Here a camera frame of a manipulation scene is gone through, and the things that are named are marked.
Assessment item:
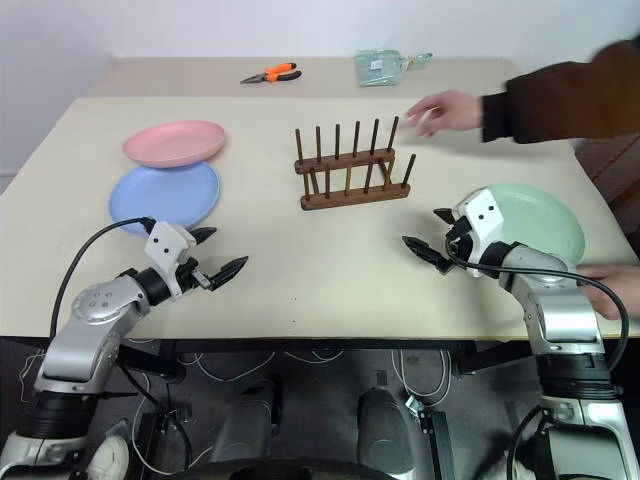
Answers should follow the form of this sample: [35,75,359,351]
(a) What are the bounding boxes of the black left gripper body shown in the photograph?
[174,257,214,294]

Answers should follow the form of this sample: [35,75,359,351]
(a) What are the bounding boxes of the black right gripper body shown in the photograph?
[442,216,485,277]

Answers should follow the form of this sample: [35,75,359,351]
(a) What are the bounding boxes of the wooden dish rack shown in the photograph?
[293,115,418,213]

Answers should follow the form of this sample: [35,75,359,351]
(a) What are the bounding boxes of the person's right hand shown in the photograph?
[403,89,486,140]

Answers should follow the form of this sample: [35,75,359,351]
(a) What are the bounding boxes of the person's left hand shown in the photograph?
[574,264,640,322]

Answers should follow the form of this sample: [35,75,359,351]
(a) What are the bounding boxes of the blue plate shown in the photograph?
[108,160,222,239]

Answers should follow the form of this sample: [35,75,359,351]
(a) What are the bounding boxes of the green plate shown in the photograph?
[485,182,587,270]

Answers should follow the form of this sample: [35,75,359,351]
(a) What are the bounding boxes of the pink plate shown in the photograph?
[122,120,228,169]

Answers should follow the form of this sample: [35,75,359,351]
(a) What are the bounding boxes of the dark grey rounded shape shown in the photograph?
[356,388,418,474]
[210,374,283,467]

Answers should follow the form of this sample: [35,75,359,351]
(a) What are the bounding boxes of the small clear plastic packet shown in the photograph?
[405,51,435,72]

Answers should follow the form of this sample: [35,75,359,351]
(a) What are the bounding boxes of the clear plastic bag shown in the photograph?
[353,48,409,90]

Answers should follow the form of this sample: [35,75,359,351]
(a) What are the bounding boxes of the orange and black pliers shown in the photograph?
[238,61,304,86]

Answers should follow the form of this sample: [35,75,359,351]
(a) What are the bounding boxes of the black flat bar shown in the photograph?
[418,409,457,480]

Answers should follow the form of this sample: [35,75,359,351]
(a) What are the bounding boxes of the white shoe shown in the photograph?
[86,434,130,480]

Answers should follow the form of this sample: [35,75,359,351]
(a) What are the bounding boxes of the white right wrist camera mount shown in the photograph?
[451,188,504,252]

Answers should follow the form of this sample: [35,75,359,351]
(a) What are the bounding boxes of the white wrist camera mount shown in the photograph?
[451,188,504,252]
[144,221,198,297]

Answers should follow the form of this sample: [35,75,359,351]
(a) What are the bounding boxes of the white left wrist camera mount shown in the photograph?
[144,221,198,297]

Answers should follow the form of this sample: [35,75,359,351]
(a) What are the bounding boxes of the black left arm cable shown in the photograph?
[49,216,157,342]

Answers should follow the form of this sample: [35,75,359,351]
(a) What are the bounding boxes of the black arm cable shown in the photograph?
[446,242,631,374]
[49,216,157,342]

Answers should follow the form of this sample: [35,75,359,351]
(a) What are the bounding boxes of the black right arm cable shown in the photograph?
[446,242,631,374]

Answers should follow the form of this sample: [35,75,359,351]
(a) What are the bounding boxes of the black table frame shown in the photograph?
[0,336,539,379]

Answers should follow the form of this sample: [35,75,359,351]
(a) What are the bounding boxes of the white cable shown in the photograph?
[391,349,452,407]
[191,349,277,385]

